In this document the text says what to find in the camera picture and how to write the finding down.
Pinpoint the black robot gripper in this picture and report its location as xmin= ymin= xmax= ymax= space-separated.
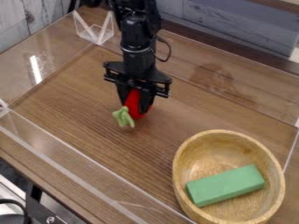
xmin=102 ymin=45 xmax=172 ymax=114

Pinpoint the red plush strawberry toy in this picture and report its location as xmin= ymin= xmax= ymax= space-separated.
xmin=112 ymin=89 xmax=145 ymax=128

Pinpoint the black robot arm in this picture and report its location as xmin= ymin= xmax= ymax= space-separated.
xmin=102 ymin=0 xmax=172 ymax=119

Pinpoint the wooden bowl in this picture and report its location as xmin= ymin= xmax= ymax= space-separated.
xmin=172 ymin=129 xmax=285 ymax=224

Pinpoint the green rectangular block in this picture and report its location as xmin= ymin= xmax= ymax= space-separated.
xmin=185 ymin=164 xmax=265 ymax=207

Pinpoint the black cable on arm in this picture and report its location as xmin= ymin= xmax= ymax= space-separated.
xmin=153 ymin=34 xmax=173 ymax=63

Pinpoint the clear acrylic corner bracket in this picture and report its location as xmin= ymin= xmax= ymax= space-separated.
xmin=72 ymin=11 xmax=114 ymax=46

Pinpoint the black metal table frame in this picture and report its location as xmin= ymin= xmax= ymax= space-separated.
xmin=22 ymin=182 xmax=80 ymax=224

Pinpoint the black cable lower left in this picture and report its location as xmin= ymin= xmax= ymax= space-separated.
xmin=0 ymin=199 xmax=33 ymax=224

